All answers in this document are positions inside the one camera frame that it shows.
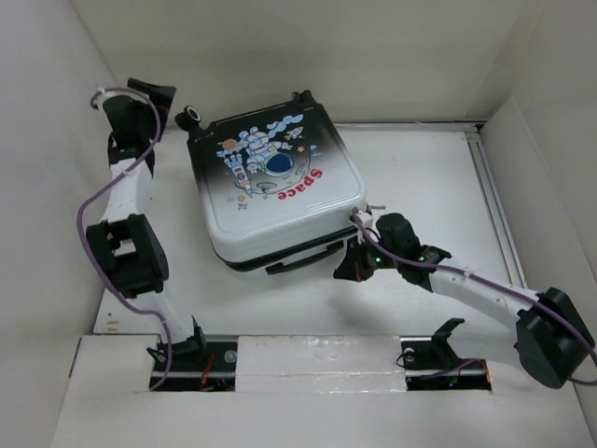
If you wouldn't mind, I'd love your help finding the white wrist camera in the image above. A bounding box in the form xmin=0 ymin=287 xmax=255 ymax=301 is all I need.
xmin=350 ymin=207 xmax=373 ymax=244
xmin=90 ymin=87 xmax=127 ymax=111

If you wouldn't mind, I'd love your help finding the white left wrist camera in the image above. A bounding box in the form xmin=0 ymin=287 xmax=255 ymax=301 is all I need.
xmin=90 ymin=87 xmax=127 ymax=111

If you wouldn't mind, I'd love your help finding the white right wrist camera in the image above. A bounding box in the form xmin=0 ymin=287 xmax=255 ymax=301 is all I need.
xmin=350 ymin=207 xmax=373 ymax=244

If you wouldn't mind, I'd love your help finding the black suitcase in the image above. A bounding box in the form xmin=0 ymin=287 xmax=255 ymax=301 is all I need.
xmin=174 ymin=90 xmax=368 ymax=275

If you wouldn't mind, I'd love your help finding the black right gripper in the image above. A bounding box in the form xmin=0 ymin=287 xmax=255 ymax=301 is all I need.
xmin=332 ymin=234 xmax=402 ymax=283

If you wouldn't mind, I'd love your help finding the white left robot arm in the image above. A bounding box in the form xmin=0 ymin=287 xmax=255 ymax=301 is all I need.
xmin=78 ymin=77 xmax=208 ymax=371

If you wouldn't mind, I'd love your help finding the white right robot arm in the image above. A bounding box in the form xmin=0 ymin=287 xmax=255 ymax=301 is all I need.
xmin=333 ymin=208 xmax=596 ymax=389

